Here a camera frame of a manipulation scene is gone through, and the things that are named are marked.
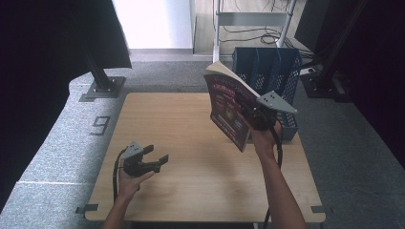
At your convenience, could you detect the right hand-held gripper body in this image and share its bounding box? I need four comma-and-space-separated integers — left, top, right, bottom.
242, 90, 299, 132

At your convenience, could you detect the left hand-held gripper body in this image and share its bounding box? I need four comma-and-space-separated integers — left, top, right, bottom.
121, 140, 161, 178

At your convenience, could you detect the purple paperback book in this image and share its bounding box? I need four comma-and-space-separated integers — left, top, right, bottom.
203, 61, 266, 153

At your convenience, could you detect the blue plastic file rack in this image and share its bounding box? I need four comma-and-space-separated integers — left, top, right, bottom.
232, 47, 304, 141

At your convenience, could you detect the person's left hand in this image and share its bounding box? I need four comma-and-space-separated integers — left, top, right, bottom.
116, 168, 156, 202

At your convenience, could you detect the person's right hand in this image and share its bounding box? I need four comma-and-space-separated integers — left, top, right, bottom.
244, 118, 285, 160

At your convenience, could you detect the black metal stand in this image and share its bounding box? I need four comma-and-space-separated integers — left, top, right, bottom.
78, 51, 127, 103
299, 0, 371, 100

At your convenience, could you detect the black curtain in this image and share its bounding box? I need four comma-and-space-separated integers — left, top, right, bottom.
0, 0, 133, 213
347, 0, 405, 171

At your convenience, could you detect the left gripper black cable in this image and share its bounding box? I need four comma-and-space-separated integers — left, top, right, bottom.
112, 147, 129, 204

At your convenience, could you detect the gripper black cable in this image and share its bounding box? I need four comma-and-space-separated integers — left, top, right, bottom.
262, 125, 285, 229
112, 147, 129, 204

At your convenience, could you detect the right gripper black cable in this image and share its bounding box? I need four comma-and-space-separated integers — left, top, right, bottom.
262, 125, 285, 229

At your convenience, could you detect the black floor cable bundle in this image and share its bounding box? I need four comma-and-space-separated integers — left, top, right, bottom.
219, 0, 316, 61

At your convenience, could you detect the white metal frame stand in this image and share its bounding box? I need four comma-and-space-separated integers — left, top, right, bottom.
211, 0, 298, 63

